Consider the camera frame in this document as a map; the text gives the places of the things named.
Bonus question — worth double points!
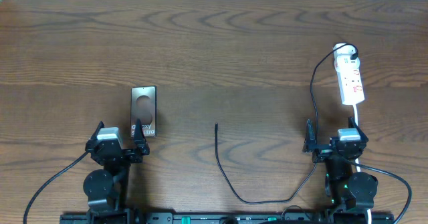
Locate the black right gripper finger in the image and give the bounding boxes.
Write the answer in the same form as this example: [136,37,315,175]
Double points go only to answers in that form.
[302,119,316,153]
[348,116,368,140]

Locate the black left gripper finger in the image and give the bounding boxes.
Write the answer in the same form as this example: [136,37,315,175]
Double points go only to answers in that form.
[133,119,150,155]
[90,121,104,140]

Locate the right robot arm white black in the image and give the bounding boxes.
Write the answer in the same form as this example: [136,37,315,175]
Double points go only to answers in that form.
[303,117,378,223]

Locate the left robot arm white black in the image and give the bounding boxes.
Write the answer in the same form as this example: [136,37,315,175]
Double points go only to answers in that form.
[83,120,150,223]

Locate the white power strip red switches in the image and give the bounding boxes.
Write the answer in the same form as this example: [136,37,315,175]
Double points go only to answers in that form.
[333,43,364,106]

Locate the black USB charging cable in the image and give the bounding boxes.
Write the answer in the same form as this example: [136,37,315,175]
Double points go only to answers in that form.
[214,43,360,205]

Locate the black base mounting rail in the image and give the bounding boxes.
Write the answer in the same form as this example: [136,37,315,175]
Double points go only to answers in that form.
[60,211,395,224]

